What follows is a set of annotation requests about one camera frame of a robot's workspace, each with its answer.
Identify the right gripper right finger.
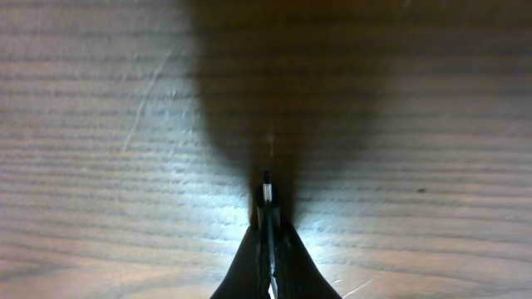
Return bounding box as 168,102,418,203
275,223,341,299

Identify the black charger cable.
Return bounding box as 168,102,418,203
255,169,282,299

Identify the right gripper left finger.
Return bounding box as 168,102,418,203
210,227,266,299

